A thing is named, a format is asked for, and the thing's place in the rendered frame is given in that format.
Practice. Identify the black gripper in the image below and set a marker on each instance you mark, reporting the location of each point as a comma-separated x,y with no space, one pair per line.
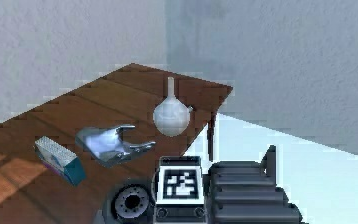
131,202

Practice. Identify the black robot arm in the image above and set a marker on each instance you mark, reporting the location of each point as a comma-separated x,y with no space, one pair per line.
243,193

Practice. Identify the white round vase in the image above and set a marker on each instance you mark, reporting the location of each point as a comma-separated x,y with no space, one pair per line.
172,116

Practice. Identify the silver metal sculpture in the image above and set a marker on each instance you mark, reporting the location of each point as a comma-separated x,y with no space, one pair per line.
108,145

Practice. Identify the teal and white box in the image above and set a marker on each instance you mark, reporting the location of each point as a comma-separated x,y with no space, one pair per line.
58,160

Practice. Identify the brown wooden table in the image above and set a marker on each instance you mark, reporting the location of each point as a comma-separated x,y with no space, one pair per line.
103,110

